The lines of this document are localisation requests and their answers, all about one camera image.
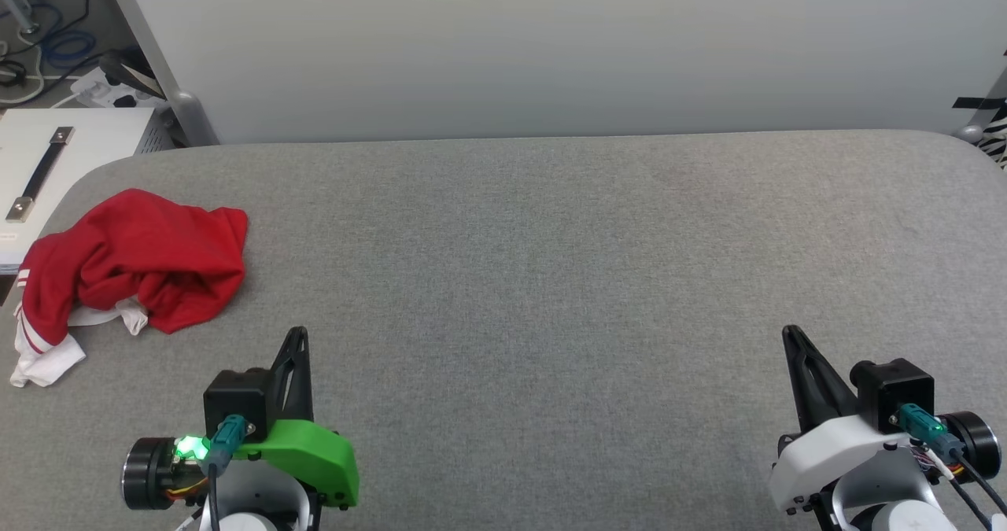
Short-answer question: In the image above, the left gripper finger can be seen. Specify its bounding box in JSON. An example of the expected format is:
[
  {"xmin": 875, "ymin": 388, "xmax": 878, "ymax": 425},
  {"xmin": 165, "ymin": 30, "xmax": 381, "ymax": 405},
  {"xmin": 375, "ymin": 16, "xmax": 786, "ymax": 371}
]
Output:
[{"xmin": 271, "ymin": 326, "xmax": 314, "ymax": 423}]

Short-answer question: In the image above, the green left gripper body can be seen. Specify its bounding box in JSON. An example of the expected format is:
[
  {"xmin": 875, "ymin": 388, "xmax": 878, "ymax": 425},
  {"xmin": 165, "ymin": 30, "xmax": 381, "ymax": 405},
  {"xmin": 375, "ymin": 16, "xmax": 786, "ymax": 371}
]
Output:
[{"xmin": 236, "ymin": 419, "xmax": 361, "ymax": 510}]

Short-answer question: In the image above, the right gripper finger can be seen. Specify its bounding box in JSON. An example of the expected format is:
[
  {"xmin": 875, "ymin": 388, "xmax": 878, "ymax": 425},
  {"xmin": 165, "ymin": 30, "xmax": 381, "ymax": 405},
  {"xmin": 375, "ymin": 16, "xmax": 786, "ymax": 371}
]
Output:
[{"xmin": 781, "ymin": 325, "xmax": 858, "ymax": 436}]

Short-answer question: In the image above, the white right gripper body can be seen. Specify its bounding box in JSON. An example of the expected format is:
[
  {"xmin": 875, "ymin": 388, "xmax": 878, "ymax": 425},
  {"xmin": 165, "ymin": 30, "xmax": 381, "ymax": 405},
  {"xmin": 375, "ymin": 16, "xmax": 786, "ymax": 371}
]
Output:
[{"xmin": 769, "ymin": 415, "xmax": 945, "ymax": 516}]

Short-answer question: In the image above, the red and white t-shirt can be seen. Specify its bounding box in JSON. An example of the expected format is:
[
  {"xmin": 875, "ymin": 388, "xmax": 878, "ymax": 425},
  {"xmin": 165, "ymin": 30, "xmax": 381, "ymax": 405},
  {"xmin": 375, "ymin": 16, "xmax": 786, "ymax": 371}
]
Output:
[{"xmin": 9, "ymin": 188, "xmax": 249, "ymax": 389}]

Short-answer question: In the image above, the zebra patterned object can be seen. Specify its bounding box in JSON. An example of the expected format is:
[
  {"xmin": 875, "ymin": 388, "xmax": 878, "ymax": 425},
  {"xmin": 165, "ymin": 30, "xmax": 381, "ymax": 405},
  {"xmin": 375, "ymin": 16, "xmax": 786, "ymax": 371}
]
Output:
[{"xmin": 978, "ymin": 116, "xmax": 1007, "ymax": 170}]

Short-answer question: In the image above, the white metal cabinet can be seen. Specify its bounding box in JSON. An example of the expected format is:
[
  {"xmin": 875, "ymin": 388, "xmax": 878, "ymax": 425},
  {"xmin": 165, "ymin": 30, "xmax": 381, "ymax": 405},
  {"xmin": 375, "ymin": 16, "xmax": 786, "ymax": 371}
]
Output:
[{"xmin": 0, "ymin": 107, "xmax": 170, "ymax": 274}]

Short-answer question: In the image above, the white power strip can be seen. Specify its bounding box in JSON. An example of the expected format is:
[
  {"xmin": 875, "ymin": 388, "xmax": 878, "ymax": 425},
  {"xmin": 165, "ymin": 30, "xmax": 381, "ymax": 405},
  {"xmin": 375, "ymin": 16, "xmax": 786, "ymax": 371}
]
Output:
[{"xmin": 69, "ymin": 67, "xmax": 170, "ymax": 111}]

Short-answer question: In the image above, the black power adapter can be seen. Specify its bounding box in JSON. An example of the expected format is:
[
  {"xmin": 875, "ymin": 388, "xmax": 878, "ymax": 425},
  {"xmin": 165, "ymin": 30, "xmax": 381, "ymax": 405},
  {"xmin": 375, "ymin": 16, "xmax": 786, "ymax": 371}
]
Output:
[{"xmin": 98, "ymin": 50, "xmax": 162, "ymax": 98}]

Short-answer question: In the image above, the right camera cable teal plug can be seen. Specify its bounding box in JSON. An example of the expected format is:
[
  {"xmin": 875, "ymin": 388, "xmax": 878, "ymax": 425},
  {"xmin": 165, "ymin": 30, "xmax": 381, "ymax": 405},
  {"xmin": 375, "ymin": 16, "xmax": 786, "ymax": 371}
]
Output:
[{"xmin": 891, "ymin": 404, "xmax": 1007, "ymax": 531}]

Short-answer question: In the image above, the black cabinet handle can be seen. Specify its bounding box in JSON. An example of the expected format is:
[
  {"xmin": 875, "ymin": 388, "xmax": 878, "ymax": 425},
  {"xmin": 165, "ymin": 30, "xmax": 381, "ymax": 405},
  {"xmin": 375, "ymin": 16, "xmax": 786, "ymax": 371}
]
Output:
[{"xmin": 6, "ymin": 126, "xmax": 76, "ymax": 223}]

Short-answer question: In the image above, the white cable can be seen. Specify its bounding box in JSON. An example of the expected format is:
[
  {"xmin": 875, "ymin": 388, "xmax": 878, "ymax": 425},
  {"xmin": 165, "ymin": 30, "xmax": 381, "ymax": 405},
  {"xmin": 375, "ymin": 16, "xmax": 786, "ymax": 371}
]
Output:
[{"xmin": 0, "ymin": 39, "xmax": 79, "ymax": 109}]

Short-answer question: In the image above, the blue cable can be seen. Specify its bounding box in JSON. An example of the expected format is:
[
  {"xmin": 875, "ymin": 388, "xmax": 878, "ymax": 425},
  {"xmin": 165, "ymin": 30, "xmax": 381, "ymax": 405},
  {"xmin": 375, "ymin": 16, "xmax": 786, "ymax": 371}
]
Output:
[{"xmin": 0, "ymin": 0, "xmax": 97, "ymax": 68}]

